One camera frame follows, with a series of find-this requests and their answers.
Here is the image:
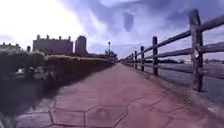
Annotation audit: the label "tall dark building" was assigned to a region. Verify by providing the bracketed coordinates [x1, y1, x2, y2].
[74, 35, 88, 56]

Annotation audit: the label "street lamp pole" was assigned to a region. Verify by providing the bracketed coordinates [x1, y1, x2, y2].
[107, 41, 112, 61]

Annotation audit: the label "distant trees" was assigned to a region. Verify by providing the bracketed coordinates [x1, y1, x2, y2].
[104, 49, 119, 62]

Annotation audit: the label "wooden rail fence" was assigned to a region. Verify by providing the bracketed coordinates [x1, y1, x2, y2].
[119, 8, 224, 93]

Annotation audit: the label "grey kerb strip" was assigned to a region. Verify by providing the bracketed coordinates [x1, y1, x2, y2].
[123, 63, 224, 118]

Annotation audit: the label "low pale building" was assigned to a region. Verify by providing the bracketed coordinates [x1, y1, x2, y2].
[0, 42, 22, 54]

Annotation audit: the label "green hedge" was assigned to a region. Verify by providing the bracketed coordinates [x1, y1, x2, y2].
[0, 49, 116, 111]

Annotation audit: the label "large dark building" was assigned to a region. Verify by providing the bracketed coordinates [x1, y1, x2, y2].
[32, 34, 74, 56]

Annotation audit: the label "red stone paved path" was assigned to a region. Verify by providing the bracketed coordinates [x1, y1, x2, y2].
[13, 62, 224, 128]

